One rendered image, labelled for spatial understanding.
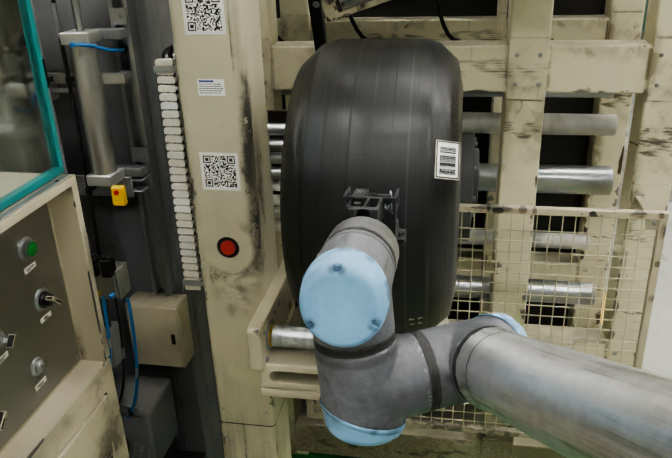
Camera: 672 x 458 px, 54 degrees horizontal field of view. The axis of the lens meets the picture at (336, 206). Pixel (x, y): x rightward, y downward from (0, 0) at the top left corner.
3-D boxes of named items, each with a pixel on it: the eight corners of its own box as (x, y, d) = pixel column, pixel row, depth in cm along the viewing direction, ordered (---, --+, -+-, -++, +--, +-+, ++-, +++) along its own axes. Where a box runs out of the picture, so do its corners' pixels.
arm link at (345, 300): (300, 356, 68) (287, 265, 66) (323, 306, 80) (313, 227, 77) (391, 355, 66) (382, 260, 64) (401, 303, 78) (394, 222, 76)
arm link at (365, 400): (436, 438, 73) (428, 334, 70) (335, 464, 70) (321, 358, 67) (407, 396, 82) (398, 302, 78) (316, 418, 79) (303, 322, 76)
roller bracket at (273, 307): (249, 372, 128) (245, 329, 124) (295, 274, 164) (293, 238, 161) (266, 374, 128) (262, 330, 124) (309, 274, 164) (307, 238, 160)
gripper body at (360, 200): (402, 187, 91) (394, 211, 80) (401, 246, 94) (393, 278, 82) (347, 185, 93) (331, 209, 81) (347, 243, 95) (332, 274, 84)
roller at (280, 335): (264, 329, 128) (270, 319, 133) (265, 350, 130) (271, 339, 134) (447, 342, 123) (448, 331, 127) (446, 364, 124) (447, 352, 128)
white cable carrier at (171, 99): (184, 289, 138) (153, 59, 120) (193, 278, 143) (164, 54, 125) (205, 290, 138) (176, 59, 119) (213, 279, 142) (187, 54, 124)
